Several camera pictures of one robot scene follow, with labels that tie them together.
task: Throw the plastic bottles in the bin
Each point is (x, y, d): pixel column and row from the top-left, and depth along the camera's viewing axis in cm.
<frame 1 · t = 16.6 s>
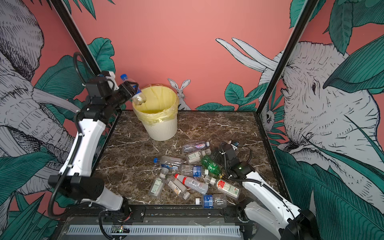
left hand: (133, 82, 68), fingers open
right hand: (214, 152, 81), fingers open
white ribbed waste bin: (162, 131, 110), on the table
green plastic bottle yellow cap: (213, 167, 87), point 5 cm above the table
clear bottle purple label: (196, 146, 97), point 5 cm above the table
clear bottle white label: (195, 157, 91), point 5 cm above the table
clear bottle blue label centre: (194, 171, 85), point 6 cm above the table
clear bottle green label: (158, 183, 80), point 6 cm above the table
clear bottle brown label: (177, 187, 79), point 6 cm above the table
white bottle red ring: (194, 185, 81), point 5 cm above the table
bottle red green label: (229, 189, 78), point 7 cm above the table

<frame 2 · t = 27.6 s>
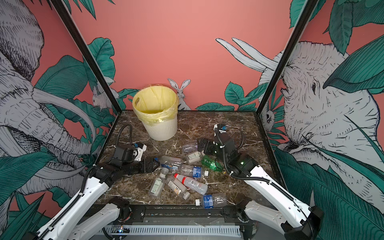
left hand: (153, 163, 75), fingers open
right hand: (201, 139, 70), fingers open
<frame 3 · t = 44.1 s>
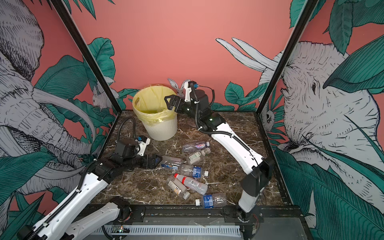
left hand: (154, 156, 73), fingers open
right hand: (167, 98, 66), fingers open
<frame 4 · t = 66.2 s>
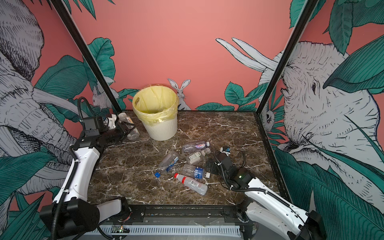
left hand: (132, 125, 75), fingers open
right hand: (210, 162, 78), fingers open
clear bottle blue cap: (171, 159, 95), on the table
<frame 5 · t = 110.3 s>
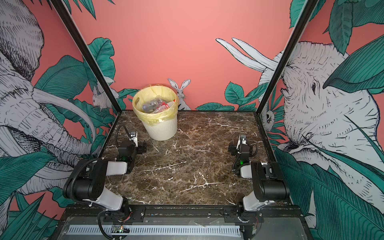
left hand: (135, 137, 93), fingers open
right hand: (238, 139, 93), fingers open
clear bottle purple label: (150, 108, 98), point 20 cm above the table
white bottle red ring: (164, 105, 90), point 27 cm above the table
